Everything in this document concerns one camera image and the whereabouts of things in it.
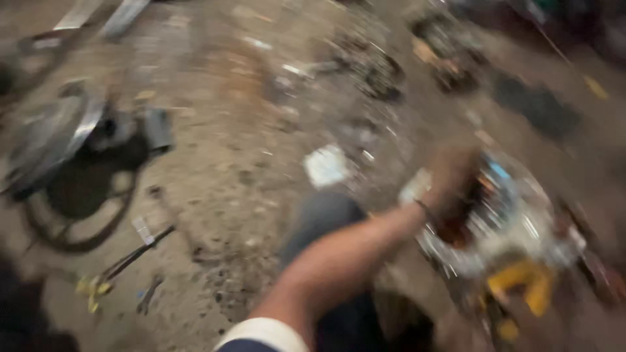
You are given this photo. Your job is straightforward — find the dark cloth patch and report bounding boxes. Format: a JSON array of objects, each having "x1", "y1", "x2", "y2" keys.
[{"x1": 491, "y1": 72, "x2": 584, "y2": 143}]

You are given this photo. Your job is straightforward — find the shiny metal bars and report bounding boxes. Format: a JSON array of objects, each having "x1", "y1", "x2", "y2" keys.
[{"x1": 51, "y1": 0, "x2": 153, "y2": 41}]

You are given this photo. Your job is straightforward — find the yellow stand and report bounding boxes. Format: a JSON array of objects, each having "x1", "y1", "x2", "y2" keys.
[{"x1": 486, "y1": 260, "x2": 556, "y2": 317}]

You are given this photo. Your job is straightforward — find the motorcycle wheel with mudguard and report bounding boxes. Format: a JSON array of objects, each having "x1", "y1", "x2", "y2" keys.
[{"x1": 0, "y1": 81, "x2": 174, "y2": 254}]

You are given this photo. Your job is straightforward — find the person's white-cuffed sleeve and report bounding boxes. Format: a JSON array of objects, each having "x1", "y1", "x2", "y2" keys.
[{"x1": 213, "y1": 317, "x2": 311, "y2": 352}]

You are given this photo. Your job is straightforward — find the dark pliers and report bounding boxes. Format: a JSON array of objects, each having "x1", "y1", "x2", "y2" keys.
[{"x1": 136, "y1": 275, "x2": 165, "y2": 316}]

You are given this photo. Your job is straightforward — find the white rag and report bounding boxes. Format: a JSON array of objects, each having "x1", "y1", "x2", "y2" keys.
[{"x1": 398, "y1": 168, "x2": 434, "y2": 206}]

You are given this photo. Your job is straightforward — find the person's dark trouser leg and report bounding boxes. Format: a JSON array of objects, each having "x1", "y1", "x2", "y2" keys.
[{"x1": 278, "y1": 191, "x2": 392, "y2": 352}]

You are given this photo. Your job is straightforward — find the yellow small part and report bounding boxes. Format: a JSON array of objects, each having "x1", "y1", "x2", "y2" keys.
[{"x1": 75, "y1": 275, "x2": 114, "y2": 314}]

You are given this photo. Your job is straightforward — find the silver motorcycle engine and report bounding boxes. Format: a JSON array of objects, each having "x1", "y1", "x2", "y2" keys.
[{"x1": 416, "y1": 152, "x2": 588, "y2": 280}]

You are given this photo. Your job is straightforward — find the white paper scrap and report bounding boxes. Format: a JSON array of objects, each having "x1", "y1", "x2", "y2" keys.
[{"x1": 302, "y1": 145, "x2": 350, "y2": 190}]

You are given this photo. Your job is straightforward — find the person's right hand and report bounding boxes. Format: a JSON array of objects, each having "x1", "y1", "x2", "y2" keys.
[{"x1": 424, "y1": 147, "x2": 484, "y2": 230}]

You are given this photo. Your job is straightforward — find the heap of dark metal parts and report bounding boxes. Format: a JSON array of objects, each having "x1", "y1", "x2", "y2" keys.
[
  {"x1": 408, "y1": 11, "x2": 491, "y2": 95},
  {"x1": 328, "y1": 24, "x2": 408, "y2": 104}
]

